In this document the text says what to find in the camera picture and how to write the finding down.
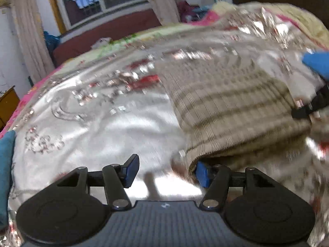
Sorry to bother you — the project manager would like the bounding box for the light blue garment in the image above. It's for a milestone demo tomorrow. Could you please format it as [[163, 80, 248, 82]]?
[[192, 5, 215, 16]]

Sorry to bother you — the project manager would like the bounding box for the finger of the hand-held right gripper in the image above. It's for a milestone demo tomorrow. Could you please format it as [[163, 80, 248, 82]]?
[[292, 82, 329, 120]]

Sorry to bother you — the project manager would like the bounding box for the pink-edged floral quilt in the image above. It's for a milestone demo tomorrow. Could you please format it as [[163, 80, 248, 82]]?
[[0, 4, 232, 139]]

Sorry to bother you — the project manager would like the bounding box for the white crumpled paper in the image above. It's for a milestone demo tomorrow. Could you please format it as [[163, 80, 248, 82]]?
[[92, 37, 114, 49]]

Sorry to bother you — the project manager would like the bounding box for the beige curtain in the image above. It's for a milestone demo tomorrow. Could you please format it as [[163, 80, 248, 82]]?
[[140, 0, 181, 26], [7, 0, 56, 84]]

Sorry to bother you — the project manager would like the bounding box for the silver floral bed sheet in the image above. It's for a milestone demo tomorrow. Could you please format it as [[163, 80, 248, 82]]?
[[6, 2, 329, 247]]

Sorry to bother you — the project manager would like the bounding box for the teal folded cloth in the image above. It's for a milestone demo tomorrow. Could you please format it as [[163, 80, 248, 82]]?
[[0, 131, 16, 231]]

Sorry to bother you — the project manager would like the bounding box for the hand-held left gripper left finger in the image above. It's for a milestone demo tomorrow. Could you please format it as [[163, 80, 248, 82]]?
[[55, 154, 140, 210]]

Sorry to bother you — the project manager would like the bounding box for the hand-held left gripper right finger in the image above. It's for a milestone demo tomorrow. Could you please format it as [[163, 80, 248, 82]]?
[[195, 161, 277, 210]]

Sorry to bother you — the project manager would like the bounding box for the blue folded cloth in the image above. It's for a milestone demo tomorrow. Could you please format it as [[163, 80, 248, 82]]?
[[302, 52, 329, 81]]

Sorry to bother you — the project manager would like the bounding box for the beige striped knit sweater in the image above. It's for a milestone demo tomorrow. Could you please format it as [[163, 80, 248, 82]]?
[[156, 58, 313, 179]]

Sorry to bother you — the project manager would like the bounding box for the cream fuzzy blanket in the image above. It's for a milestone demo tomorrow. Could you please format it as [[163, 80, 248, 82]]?
[[213, 2, 329, 57]]

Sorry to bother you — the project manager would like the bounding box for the maroon clothes pile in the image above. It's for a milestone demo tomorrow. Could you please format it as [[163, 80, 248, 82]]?
[[177, 0, 201, 23]]

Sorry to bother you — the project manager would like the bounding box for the wooden cabinet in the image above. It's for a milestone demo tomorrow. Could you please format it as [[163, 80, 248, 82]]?
[[0, 85, 21, 132]]

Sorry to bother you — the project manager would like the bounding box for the teal bag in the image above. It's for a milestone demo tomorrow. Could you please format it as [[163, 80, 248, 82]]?
[[43, 30, 61, 53]]

